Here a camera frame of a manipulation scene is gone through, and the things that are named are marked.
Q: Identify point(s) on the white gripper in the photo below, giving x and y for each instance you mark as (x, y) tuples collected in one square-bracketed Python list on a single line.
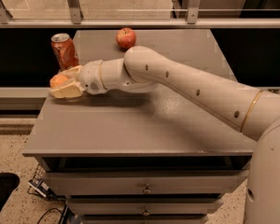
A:
[(90, 76)]

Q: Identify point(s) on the orange fruit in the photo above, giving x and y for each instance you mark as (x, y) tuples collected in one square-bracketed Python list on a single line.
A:
[(57, 80)]

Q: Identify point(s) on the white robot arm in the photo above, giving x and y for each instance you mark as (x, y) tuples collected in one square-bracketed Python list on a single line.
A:
[(250, 111)]

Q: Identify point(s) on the red coke can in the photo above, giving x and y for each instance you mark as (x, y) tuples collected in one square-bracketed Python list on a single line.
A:
[(64, 50)]

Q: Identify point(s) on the red apple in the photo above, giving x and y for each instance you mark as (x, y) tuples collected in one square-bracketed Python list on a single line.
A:
[(126, 38)]

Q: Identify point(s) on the metal glass railing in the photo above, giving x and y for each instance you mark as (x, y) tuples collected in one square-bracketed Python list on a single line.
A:
[(192, 14)]

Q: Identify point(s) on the middle grey drawer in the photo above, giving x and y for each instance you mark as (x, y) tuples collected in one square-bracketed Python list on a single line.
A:
[(145, 207)]

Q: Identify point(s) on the grey drawer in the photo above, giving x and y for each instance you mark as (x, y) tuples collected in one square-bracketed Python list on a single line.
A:
[(138, 183), (145, 207), (187, 219)]

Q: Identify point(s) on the black chair seat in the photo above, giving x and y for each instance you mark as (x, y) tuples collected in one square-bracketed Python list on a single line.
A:
[(8, 182)]

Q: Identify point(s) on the bottom grey drawer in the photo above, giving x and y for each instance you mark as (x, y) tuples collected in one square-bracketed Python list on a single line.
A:
[(187, 219)]

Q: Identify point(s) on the top grey drawer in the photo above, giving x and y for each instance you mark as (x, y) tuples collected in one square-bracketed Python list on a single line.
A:
[(138, 183)]

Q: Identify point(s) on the wire basket on floor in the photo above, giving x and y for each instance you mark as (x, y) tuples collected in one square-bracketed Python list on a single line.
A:
[(38, 187)]

